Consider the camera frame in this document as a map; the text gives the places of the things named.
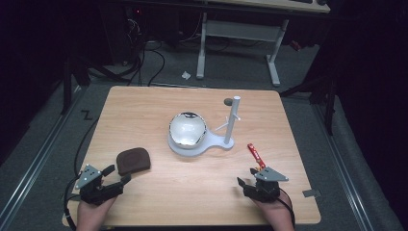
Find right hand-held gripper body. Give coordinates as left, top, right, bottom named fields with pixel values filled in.
left=242, top=166, right=290, bottom=204

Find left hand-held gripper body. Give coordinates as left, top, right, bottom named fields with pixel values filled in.
left=75, top=164, right=125, bottom=207

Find red snack packet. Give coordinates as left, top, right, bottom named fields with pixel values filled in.
left=246, top=142, right=267, bottom=170

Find brown pouch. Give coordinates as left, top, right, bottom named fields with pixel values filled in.
left=115, top=146, right=152, bottom=177

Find person's left hand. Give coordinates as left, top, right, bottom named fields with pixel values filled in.
left=75, top=196, right=116, bottom=231

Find person's right hand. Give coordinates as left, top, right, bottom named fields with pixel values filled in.
left=252, top=196, right=295, bottom=231

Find white stand with pole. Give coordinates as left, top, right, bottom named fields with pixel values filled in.
left=166, top=94, right=242, bottom=158

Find shiny silver bowl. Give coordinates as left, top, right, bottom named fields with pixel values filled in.
left=168, top=111, right=208, bottom=150

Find black metal stand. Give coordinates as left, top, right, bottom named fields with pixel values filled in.
left=60, top=56, right=91, bottom=116
left=278, top=75, right=339, bottom=137

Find dark computer tower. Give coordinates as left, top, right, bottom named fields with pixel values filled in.
left=98, top=4, right=147, bottom=66

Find desk with white legs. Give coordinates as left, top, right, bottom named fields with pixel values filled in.
left=195, top=0, right=332, bottom=88

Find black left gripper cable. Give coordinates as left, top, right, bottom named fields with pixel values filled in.
left=63, top=174, right=82, bottom=231

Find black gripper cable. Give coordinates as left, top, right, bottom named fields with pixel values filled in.
left=277, top=187, right=296, bottom=229
left=63, top=174, right=82, bottom=231

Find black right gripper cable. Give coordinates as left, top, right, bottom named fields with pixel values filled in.
left=277, top=187, right=296, bottom=229

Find metal floor rail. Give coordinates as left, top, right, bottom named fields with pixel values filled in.
left=312, top=104, right=374, bottom=231
left=0, top=85, right=85, bottom=227

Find black floor cables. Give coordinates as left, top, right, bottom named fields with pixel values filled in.
left=123, top=18, right=206, bottom=88

